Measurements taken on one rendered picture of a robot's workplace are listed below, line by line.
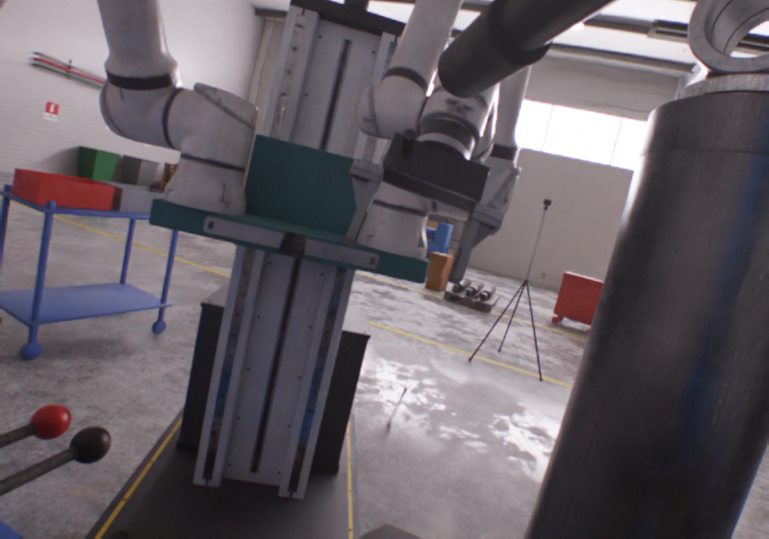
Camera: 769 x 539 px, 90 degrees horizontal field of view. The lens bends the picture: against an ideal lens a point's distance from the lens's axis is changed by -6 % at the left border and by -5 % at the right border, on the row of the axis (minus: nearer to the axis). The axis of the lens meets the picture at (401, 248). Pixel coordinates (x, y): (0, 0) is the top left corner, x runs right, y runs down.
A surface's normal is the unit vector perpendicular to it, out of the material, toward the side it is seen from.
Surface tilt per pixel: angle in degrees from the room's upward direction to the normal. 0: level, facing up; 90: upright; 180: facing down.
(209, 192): 68
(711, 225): 90
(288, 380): 90
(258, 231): 90
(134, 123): 125
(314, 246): 90
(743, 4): 138
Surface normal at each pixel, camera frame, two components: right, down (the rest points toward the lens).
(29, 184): -0.39, 0.00
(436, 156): 0.12, -0.29
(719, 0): 0.44, 0.61
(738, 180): -0.57, -0.06
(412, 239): 0.54, -0.18
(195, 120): -0.03, 0.09
